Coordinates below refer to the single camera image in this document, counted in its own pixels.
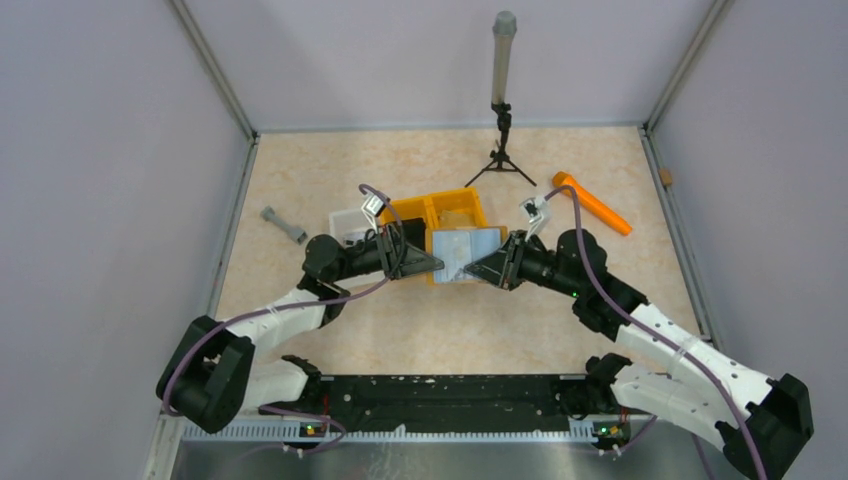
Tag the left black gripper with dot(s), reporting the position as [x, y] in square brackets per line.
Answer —
[399, 259]

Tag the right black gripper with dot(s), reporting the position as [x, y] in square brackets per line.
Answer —
[504, 267]

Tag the yellow double storage bin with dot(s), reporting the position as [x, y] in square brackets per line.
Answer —
[429, 206]

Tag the white storage bin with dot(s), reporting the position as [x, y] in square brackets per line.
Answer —
[349, 227]

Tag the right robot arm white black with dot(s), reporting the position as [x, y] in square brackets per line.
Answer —
[758, 422]

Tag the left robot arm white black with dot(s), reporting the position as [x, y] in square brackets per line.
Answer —
[213, 374]

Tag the black item in bin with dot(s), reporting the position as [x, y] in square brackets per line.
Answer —
[414, 230]

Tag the black tripod stand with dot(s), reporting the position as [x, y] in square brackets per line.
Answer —
[500, 160]

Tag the orange toy microphone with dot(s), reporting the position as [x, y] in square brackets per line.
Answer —
[592, 204]

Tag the grey toy dumbbell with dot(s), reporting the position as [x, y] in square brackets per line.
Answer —
[294, 233]

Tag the small wooden block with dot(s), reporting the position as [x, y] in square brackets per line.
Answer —
[665, 176]

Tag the grey microphone on stand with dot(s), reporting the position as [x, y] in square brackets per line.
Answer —
[504, 32]

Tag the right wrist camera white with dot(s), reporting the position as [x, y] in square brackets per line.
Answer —
[537, 211]

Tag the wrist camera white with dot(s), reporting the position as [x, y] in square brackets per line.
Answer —
[371, 208]
[537, 211]

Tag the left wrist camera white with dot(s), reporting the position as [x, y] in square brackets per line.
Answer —
[371, 208]

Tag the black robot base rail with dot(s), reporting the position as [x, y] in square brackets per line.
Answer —
[461, 407]

